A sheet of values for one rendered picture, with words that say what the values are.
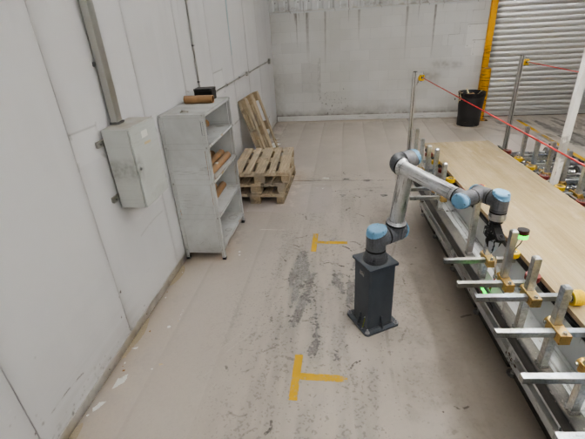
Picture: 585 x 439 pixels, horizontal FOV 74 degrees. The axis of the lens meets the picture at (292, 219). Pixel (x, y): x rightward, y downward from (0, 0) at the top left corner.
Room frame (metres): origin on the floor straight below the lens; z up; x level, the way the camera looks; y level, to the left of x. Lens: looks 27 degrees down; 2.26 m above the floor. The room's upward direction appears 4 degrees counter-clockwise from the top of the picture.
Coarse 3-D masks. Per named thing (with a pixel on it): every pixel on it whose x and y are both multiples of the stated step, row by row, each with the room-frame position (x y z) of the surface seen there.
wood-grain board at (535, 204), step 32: (448, 160) 3.76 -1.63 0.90; (480, 160) 3.70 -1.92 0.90; (512, 160) 3.64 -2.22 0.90; (512, 192) 2.89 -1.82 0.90; (544, 192) 2.85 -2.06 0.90; (512, 224) 2.37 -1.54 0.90; (544, 224) 2.34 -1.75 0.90; (576, 224) 2.32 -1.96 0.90; (544, 256) 1.96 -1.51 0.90; (576, 256) 1.93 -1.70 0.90; (576, 288) 1.64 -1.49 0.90; (576, 320) 1.42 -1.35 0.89
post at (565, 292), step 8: (560, 288) 1.34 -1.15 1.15; (568, 288) 1.31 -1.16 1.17; (560, 296) 1.33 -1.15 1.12; (568, 296) 1.31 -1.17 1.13; (560, 304) 1.31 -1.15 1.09; (552, 312) 1.35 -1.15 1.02; (560, 312) 1.31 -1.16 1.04; (552, 320) 1.33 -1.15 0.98; (560, 320) 1.31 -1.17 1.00; (544, 344) 1.33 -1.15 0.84; (552, 344) 1.31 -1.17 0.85; (544, 352) 1.31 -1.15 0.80; (552, 352) 1.31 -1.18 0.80; (544, 360) 1.31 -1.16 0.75
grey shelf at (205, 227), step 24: (168, 120) 3.62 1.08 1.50; (192, 120) 3.58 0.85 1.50; (216, 120) 4.47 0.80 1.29; (168, 144) 3.62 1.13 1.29; (192, 144) 3.59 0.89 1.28; (216, 144) 4.48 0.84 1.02; (168, 168) 3.63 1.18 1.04; (192, 168) 3.59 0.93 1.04; (192, 192) 3.60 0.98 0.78; (216, 192) 3.59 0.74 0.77; (240, 192) 4.43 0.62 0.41; (192, 216) 3.61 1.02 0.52; (216, 216) 3.57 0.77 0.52; (240, 216) 4.32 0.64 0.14; (192, 240) 3.61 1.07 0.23; (216, 240) 3.58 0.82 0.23
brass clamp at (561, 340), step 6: (546, 318) 1.37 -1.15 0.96; (546, 324) 1.35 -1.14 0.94; (552, 324) 1.32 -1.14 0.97; (558, 330) 1.28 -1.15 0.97; (564, 330) 1.28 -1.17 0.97; (558, 336) 1.26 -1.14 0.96; (564, 336) 1.24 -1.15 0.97; (570, 336) 1.24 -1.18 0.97; (558, 342) 1.24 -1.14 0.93; (564, 342) 1.24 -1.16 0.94
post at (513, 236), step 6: (510, 234) 1.83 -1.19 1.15; (516, 234) 1.81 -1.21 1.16; (510, 240) 1.81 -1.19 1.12; (516, 240) 1.81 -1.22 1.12; (510, 246) 1.81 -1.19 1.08; (510, 252) 1.81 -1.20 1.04; (504, 258) 1.83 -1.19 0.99; (510, 258) 1.81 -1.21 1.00; (504, 264) 1.82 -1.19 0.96; (510, 264) 1.81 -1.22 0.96; (504, 270) 1.81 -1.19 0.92; (504, 276) 1.81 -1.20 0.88
